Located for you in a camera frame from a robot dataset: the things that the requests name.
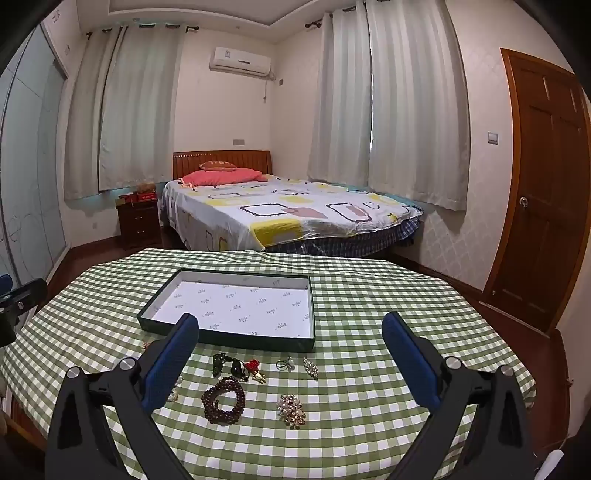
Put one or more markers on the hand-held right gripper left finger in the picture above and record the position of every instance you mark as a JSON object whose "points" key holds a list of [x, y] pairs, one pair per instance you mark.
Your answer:
{"points": [[171, 364]]}

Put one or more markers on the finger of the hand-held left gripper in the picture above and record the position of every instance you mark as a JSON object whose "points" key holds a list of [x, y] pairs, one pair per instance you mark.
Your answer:
{"points": [[27, 294], [4, 285]]}

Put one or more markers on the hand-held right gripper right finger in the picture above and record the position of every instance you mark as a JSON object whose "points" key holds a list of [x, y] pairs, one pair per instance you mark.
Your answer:
{"points": [[411, 364]]}

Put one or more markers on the red flower gold pendant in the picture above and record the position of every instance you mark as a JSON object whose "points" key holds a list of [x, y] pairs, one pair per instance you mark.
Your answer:
{"points": [[251, 366]]}

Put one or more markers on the white shallow box tray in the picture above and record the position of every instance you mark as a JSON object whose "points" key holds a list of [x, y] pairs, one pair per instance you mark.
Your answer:
{"points": [[240, 300]]}

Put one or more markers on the gold flower brooch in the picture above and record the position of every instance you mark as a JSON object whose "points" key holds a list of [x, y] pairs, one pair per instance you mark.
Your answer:
{"points": [[291, 410]]}

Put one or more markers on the green stone pendant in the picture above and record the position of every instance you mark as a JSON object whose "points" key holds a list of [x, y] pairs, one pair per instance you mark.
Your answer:
{"points": [[218, 364]]}

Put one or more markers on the black bead pendant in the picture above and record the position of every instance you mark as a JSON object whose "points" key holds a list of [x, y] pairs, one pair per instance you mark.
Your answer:
{"points": [[239, 368]]}

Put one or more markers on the green checked tablecloth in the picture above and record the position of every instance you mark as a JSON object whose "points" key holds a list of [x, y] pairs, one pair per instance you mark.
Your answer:
{"points": [[369, 286]]}

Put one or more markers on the small silver brooch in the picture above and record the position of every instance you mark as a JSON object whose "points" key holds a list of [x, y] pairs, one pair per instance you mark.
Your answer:
{"points": [[310, 368]]}

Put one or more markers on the frosted glass wardrobe door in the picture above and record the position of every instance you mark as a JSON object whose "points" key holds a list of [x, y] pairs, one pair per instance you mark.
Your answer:
{"points": [[27, 161]]}

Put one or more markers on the dark wooden nightstand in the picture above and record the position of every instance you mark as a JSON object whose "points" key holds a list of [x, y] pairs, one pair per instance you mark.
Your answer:
{"points": [[138, 221]]}

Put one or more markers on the blue plaid bed skirt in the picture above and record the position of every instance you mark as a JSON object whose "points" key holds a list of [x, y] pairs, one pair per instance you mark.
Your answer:
{"points": [[360, 242]]}

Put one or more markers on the red gift box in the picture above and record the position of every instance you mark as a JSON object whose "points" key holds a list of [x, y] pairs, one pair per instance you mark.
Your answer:
{"points": [[138, 198]]}

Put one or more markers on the brown plush toy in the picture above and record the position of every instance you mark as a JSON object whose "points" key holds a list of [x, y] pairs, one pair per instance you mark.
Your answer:
{"points": [[147, 188]]}

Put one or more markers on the white curtain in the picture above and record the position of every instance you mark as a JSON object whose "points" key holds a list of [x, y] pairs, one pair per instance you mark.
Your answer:
{"points": [[415, 115], [83, 138], [143, 115], [341, 106]]}

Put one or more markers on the bed with patterned sheet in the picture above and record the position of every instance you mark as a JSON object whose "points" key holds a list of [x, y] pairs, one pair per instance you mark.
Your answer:
{"points": [[277, 207]]}

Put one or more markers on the pink pillow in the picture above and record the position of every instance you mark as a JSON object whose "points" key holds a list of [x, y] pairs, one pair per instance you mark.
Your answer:
{"points": [[221, 177]]}

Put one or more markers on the metal door knob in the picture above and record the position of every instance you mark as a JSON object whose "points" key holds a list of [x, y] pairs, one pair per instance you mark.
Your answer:
{"points": [[524, 202]]}

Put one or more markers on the wooden headboard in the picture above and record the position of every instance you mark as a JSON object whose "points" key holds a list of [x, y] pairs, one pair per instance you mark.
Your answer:
{"points": [[184, 164]]}

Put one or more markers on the orange cushion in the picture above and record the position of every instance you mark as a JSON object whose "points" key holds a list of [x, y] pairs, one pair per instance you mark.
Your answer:
{"points": [[217, 165]]}

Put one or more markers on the brown wooden door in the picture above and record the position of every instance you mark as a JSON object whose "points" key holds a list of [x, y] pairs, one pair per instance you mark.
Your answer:
{"points": [[540, 184]]}

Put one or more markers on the black curtain rod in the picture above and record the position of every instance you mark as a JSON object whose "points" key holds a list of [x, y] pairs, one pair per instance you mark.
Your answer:
{"points": [[313, 21], [157, 28]]}

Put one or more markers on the white air conditioner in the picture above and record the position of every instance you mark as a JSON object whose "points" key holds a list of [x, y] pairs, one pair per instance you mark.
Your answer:
{"points": [[240, 60]]}

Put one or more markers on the light switch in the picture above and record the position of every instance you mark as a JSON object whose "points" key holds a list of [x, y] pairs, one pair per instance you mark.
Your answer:
{"points": [[493, 137]]}

